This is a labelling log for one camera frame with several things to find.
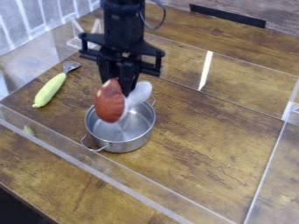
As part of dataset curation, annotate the clear acrylic front barrier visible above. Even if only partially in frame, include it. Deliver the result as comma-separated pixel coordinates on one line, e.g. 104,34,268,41
0,104,236,224

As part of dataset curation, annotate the black bar on table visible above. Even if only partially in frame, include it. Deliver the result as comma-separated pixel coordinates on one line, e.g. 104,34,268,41
190,3,267,28

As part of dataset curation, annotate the clear acrylic triangle bracket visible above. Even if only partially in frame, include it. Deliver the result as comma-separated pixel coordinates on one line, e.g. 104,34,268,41
66,18,103,52

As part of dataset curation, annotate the yellow-green handled peeler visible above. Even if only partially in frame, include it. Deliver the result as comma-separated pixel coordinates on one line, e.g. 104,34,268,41
32,61,80,108

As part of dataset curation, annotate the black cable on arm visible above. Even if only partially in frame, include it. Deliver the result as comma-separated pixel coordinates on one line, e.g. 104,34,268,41
139,0,168,31

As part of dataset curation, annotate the clear acrylic right panel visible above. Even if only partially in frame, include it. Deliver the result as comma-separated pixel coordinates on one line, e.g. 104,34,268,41
244,80,299,224

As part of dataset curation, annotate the silver metal pot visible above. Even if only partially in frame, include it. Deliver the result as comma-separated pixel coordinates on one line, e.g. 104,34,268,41
80,101,156,153

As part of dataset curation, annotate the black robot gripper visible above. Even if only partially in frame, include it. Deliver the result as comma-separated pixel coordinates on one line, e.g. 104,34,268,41
79,0,166,96

